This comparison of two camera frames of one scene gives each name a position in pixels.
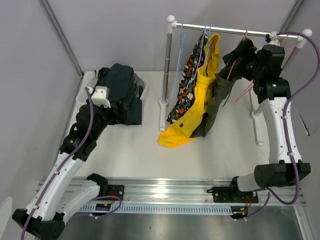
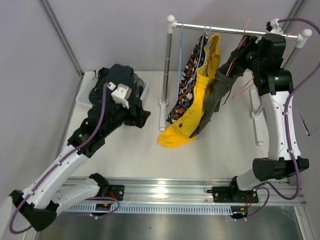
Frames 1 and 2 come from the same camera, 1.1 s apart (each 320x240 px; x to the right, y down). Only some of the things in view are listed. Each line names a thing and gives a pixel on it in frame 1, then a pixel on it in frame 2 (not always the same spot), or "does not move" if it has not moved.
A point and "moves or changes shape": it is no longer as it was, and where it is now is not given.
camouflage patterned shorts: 186,96 does not move
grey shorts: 138,81 does not move
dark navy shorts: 118,78 does not move
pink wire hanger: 233,65 moves or changes shape
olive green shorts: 236,61 moves or changes shape
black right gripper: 258,55 -> 241,52
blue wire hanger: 201,52 does not move
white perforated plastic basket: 90,79 does not move
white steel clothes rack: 171,24 does not move
